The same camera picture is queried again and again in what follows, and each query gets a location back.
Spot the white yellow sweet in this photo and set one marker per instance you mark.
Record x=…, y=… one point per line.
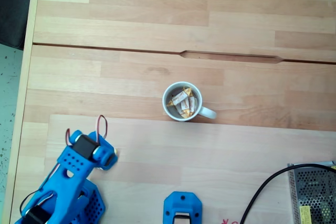
x=115, y=152
x=185, y=107
x=193, y=103
x=181, y=97

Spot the white mug black lettering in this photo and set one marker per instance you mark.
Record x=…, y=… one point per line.
x=208, y=112

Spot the pale wooden board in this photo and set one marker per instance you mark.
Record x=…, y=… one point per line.
x=183, y=155

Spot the black chair seat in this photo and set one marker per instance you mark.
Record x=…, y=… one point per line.
x=14, y=3

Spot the metal mesh power supply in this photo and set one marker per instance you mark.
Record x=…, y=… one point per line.
x=312, y=190

